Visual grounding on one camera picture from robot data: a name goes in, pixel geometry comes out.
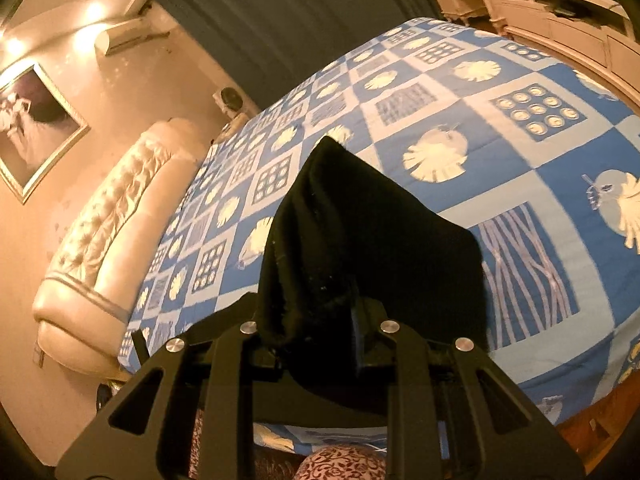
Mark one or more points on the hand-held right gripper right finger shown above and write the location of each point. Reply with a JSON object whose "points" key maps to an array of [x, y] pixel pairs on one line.
{"points": [[358, 332]]}

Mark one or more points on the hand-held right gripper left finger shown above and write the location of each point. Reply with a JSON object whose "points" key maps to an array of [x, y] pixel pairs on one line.
{"points": [[232, 360]]}

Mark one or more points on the black pants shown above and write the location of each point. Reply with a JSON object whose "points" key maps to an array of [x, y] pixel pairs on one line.
{"points": [[370, 240]]}

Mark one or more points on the person's floral patterned clothing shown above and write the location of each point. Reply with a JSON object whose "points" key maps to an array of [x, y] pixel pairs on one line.
{"points": [[340, 462]]}

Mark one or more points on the cream tufted headboard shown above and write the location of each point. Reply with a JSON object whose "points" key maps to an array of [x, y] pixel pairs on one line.
{"points": [[115, 230]]}

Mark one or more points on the blue patterned bed blanket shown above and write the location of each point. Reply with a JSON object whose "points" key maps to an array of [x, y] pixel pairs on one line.
{"points": [[490, 130]]}

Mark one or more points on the dark green curtain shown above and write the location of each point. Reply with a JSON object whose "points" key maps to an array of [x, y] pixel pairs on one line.
{"points": [[290, 25]]}

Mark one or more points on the white air conditioner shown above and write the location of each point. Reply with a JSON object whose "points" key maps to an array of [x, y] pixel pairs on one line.
{"points": [[127, 35]]}

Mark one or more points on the white carved cabinet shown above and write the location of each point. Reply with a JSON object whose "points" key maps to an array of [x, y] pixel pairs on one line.
{"points": [[580, 35]]}

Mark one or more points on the framed wall picture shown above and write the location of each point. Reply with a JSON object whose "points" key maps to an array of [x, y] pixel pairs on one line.
{"points": [[35, 125]]}

